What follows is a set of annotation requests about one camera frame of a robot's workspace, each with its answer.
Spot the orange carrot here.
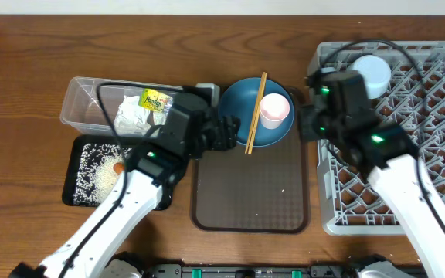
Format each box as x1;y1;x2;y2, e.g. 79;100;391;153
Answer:
114;162;124;174

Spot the left wooden chopstick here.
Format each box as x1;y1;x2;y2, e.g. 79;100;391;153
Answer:
244;71;266;154

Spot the green yellow snack wrapper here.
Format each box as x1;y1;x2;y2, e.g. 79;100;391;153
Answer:
138;89;173;114

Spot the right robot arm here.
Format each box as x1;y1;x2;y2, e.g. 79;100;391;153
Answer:
298;105;445;277

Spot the white rice pile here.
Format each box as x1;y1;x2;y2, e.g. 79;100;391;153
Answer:
72;143;123;206

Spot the black plastic tray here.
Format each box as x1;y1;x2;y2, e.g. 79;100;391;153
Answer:
61;134;173;212

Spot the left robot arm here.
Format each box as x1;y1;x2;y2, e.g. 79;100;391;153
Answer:
9;107;240;277

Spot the light blue rice bowl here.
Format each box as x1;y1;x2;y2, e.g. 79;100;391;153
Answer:
348;55;391;99

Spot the pink cup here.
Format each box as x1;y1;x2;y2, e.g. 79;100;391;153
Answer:
260;93;290;130

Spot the clear plastic bin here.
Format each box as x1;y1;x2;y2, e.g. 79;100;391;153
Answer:
59;76;192;138

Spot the dark blue plate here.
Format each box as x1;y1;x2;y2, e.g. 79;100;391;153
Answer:
218;77;295;148

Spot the grey dishwasher rack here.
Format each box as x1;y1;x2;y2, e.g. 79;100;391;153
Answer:
307;41;445;236

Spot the brown serving tray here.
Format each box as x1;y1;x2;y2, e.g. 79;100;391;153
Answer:
189;83;311;235

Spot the white tissue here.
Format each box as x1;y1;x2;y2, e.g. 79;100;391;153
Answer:
114;96;167;135

